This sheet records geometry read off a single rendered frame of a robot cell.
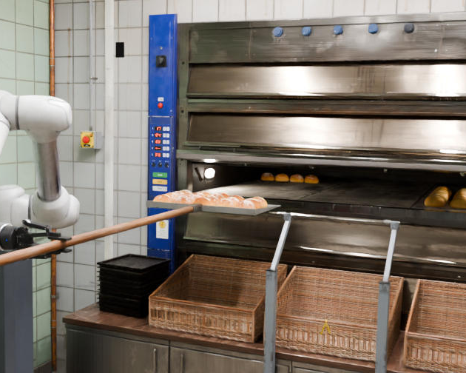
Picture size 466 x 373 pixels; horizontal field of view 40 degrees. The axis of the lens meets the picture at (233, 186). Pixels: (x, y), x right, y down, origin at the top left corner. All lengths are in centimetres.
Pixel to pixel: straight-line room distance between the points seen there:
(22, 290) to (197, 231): 100
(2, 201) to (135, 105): 105
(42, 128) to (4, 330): 100
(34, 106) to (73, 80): 139
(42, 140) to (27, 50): 131
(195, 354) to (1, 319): 89
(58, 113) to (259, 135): 121
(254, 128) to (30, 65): 134
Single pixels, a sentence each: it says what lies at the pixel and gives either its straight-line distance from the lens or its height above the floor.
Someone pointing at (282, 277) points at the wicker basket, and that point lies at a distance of 333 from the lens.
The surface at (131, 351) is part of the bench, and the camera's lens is 328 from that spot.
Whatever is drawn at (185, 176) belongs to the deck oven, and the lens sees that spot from 357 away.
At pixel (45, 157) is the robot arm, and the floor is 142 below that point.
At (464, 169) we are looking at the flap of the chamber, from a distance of 304.
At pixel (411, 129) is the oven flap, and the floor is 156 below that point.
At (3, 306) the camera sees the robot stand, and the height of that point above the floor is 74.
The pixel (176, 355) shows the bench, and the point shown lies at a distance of 316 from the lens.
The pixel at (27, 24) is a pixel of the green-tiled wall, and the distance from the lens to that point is 390.
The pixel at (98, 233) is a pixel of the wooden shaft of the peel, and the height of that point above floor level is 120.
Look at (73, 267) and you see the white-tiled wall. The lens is 404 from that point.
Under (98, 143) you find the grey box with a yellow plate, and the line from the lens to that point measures 379.
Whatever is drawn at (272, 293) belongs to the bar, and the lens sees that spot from 282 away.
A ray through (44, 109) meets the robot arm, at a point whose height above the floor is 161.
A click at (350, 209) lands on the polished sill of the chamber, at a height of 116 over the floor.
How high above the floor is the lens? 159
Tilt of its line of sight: 6 degrees down
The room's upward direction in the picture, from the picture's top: 1 degrees clockwise
